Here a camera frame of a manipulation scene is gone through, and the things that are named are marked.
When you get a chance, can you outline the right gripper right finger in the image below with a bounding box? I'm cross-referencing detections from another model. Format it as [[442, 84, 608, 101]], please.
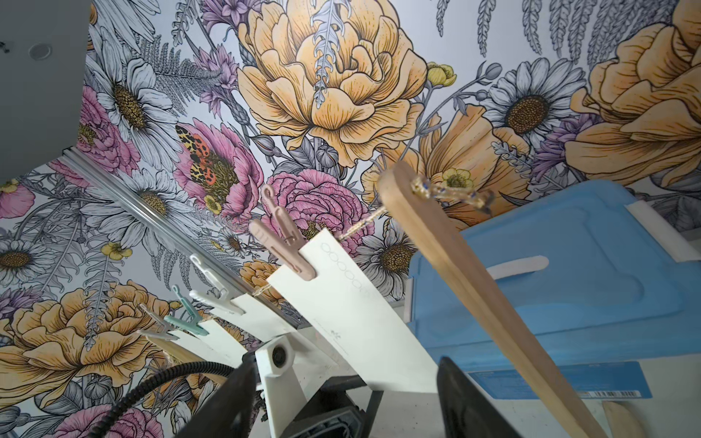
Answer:
[[436, 357, 521, 438]]

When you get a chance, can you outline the grey clothespin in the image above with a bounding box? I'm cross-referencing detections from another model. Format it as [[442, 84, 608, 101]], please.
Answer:
[[137, 304, 179, 341]]

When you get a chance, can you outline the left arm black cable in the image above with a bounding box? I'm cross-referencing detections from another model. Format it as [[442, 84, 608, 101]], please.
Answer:
[[87, 360, 237, 438]]

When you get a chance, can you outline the teal clothespin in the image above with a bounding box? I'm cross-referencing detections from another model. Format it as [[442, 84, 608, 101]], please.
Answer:
[[164, 285, 209, 337]]

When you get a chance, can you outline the right wooden post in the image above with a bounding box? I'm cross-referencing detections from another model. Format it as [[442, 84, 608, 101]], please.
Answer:
[[377, 162, 606, 437]]

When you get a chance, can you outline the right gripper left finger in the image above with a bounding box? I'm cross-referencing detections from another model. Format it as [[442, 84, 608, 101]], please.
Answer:
[[175, 352, 257, 438]]

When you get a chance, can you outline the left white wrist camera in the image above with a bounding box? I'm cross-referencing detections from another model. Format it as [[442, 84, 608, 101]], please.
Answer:
[[255, 335, 307, 438]]

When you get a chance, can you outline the blue lidded storage box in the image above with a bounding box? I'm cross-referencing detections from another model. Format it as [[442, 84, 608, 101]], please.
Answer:
[[403, 179, 701, 401]]

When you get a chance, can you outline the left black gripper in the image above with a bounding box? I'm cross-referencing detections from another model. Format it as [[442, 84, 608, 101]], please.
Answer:
[[281, 375, 383, 438]]

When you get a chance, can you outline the white postcard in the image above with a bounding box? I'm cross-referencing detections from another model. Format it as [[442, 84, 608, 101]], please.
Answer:
[[231, 295, 339, 389], [268, 230, 437, 393], [171, 319, 248, 368]]

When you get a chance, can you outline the pink clothespin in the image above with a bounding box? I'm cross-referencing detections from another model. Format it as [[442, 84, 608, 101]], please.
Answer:
[[248, 184, 317, 281]]

